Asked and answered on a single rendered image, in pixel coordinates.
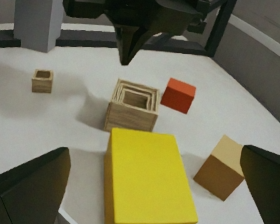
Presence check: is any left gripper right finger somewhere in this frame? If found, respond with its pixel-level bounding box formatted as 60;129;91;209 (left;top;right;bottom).
240;145;280;224

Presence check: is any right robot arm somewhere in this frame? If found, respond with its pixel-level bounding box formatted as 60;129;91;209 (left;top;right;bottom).
126;0;210;36

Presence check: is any black metal post with diagonal brace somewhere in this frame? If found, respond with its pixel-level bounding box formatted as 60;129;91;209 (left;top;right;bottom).
150;0;237;57

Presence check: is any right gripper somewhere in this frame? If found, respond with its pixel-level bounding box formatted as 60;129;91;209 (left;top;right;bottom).
62;0;207;66

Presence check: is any orange-red block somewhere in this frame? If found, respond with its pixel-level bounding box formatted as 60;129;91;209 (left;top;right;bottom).
160;77;196;115

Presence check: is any yellow rectangular block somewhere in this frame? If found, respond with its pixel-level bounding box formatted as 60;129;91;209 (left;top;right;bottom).
104;128;198;224

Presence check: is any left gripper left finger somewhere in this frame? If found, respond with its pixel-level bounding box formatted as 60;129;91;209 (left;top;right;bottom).
0;147;71;224

